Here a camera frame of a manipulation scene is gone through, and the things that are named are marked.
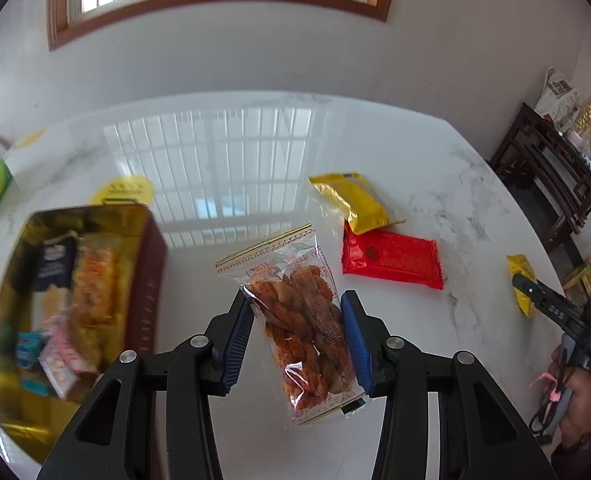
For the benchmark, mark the pink red snack packet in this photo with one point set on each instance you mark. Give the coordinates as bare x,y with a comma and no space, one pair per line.
62,367
67,332

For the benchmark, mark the large yellow snack bag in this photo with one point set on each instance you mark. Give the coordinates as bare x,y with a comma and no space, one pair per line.
523,297

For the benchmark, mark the red foil packet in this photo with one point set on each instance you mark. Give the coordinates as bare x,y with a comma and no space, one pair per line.
395,257

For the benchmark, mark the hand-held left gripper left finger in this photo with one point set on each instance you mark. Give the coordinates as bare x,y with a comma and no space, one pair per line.
240,340

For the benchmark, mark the clear bag of fried twists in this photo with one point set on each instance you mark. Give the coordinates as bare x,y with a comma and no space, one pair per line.
300,320

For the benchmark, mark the round yellow sticker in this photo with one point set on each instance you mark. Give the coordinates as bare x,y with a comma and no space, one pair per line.
125,189

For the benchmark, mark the gold foil packet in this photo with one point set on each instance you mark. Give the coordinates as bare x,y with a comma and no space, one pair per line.
355,200

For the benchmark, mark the yellow and white card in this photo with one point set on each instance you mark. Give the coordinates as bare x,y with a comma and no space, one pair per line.
25,139

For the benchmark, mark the dark wooden side table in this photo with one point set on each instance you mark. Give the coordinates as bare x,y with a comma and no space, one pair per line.
535,150

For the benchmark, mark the light wooden stool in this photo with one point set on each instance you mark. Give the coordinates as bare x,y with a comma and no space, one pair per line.
578,277

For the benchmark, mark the light blue snack packet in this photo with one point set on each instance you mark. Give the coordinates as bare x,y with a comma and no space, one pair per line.
27,350

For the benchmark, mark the orange snack packet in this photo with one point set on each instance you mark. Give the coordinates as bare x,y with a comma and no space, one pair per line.
95,285

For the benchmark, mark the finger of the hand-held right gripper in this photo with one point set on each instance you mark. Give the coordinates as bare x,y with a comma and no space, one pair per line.
555,300
543,307

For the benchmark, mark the person's right forearm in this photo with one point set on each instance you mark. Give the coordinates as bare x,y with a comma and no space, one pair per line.
590,462

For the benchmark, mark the blue and white cracker packet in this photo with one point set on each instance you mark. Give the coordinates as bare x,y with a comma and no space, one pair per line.
55,270

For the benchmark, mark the pink ribbon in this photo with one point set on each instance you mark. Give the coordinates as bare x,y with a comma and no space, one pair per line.
551,389

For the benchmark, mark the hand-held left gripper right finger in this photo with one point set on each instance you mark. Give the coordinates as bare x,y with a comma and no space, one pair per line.
355,340

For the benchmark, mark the gold tin box red sides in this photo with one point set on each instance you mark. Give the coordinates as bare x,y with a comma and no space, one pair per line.
20,270

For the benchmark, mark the folded newspaper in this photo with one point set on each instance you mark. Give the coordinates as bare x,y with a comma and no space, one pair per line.
558,92

